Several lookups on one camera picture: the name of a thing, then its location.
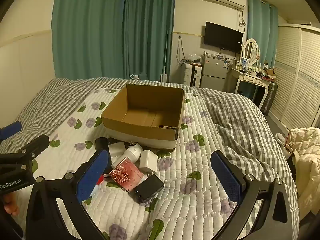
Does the black cylindrical bottle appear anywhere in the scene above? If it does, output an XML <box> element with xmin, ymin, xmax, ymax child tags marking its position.
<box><xmin>95</xmin><ymin>137</ymin><xmax>112</xmax><ymax>172</ymax></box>

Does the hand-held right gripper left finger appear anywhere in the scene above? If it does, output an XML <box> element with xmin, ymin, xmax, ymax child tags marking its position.
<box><xmin>25</xmin><ymin>149</ymin><xmax>112</xmax><ymax>240</ymax></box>

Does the silver fridge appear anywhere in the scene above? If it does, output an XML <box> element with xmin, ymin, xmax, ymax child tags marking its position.
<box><xmin>200</xmin><ymin>55</ymin><xmax>235</xmax><ymax>92</ymax></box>

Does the white padded jacket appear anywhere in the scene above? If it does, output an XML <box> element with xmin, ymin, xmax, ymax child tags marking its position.
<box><xmin>287</xmin><ymin>127</ymin><xmax>320</xmax><ymax>216</ymax></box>

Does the black power adapter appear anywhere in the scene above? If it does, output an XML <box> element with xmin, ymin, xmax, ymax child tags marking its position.
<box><xmin>130</xmin><ymin>174</ymin><xmax>165</xmax><ymax>203</ymax></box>

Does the green curtain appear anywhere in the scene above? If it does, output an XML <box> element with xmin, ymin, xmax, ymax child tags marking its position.
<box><xmin>51</xmin><ymin>0</ymin><xmax>128</xmax><ymax>81</ymax></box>
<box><xmin>246</xmin><ymin>0</ymin><xmax>279</xmax><ymax>69</ymax></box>
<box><xmin>124</xmin><ymin>0</ymin><xmax>175</xmax><ymax>82</ymax></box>

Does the white charger block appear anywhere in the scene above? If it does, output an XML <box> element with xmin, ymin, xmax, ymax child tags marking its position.
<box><xmin>108</xmin><ymin>142</ymin><xmax>126</xmax><ymax>157</ymax></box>

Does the white louvred wardrobe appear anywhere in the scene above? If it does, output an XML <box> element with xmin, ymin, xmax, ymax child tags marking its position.
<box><xmin>269</xmin><ymin>23</ymin><xmax>320</xmax><ymax>130</ymax></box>

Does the white oval vanity mirror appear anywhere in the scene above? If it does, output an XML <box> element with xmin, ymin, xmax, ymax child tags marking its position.
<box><xmin>242</xmin><ymin>38</ymin><xmax>259</xmax><ymax>67</ymax></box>

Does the white floral quilt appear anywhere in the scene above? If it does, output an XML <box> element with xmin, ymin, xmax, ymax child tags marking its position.
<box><xmin>22</xmin><ymin>87</ymin><xmax>253</xmax><ymax>240</ymax></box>

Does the cardboard box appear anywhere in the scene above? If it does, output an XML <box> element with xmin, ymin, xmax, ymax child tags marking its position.
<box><xmin>101</xmin><ymin>84</ymin><xmax>185</xmax><ymax>152</ymax></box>

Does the black wall television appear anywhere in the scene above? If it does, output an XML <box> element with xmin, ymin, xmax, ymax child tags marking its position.
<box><xmin>203</xmin><ymin>21</ymin><xmax>244</xmax><ymax>54</ymax></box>

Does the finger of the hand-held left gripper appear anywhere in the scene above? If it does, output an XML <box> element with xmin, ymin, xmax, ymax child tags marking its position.
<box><xmin>12</xmin><ymin>134</ymin><xmax>50</xmax><ymax>161</ymax></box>
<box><xmin>0</xmin><ymin>121</ymin><xmax>22</xmax><ymax>140</ymax></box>

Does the dark suitcase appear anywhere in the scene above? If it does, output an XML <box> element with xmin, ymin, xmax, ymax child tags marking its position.
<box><xmin>260</xmin><ymin>81</ymin><xmax>279</xmax><ymax>116</ymax></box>

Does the white mop pole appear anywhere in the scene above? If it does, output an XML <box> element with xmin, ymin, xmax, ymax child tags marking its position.
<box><xmin>160</xmin><ymin>31</ymin><xmax>170</xmax><ymax>83</ymax></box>

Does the grey checked blanket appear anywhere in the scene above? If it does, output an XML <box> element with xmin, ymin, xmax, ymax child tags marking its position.
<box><xmin>0</xmin><ymin>77</ymin><xmax>300</xmax><ymax>240</ymax></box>

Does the person's left hand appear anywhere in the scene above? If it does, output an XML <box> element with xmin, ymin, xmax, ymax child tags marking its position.
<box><xmin>2</xmin><ymin>194</ymin><xmax>21</xmax><ymax>216</ymax></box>

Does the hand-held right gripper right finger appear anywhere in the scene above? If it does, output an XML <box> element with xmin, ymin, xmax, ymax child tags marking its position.
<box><xmin>210</xmin><ymin>150</ymin><xmax>300</xmax><ymax>240</ymax></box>

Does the white power adapter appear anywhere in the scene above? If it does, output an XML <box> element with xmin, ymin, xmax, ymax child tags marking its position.
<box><xmin>139</xmin><ymin>150</ymin><xmax>158</xmax><ymax>174</ymax></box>

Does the white drawer unit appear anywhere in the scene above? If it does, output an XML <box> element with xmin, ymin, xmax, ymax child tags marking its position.
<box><xmin>184</xmin><ymin>64</ymin><xmax>202</xmax><ymax>87</ymax></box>

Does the pink rose-print box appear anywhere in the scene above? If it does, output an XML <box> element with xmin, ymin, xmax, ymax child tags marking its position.
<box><xmin>109</xmin><ymin>157</ymin><xmax>145</xmax><ymax>193</ymax></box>

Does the white dressing table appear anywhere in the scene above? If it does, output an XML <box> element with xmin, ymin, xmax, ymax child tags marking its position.
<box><xmin>230</xmin><ymin>67</ymin><xmax>275</xmax><ymax>110</ymax></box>

